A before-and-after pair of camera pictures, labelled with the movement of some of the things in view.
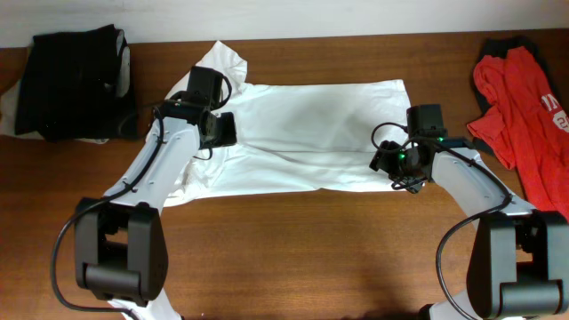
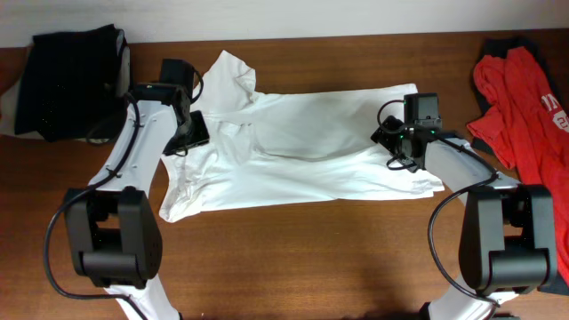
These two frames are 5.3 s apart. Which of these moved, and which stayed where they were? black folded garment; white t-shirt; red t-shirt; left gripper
Moved: left gripper; white t-shirt
Stayed: black folded garment; red t-shirt
